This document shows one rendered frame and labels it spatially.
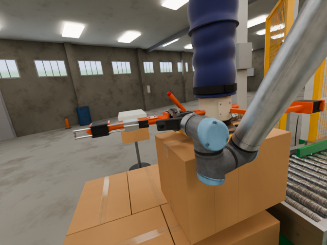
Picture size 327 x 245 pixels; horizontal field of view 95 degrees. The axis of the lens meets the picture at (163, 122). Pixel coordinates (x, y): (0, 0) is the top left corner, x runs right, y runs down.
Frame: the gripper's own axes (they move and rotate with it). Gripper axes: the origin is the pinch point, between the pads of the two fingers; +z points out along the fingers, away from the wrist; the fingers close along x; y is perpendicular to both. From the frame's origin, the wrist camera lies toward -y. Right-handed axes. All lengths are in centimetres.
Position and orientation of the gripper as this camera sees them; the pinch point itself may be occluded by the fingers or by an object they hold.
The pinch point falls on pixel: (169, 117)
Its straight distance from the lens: 76.4
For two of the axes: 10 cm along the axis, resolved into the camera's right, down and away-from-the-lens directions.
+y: 9.5, -1.7, 2.5
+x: -1.1, -9.7, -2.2
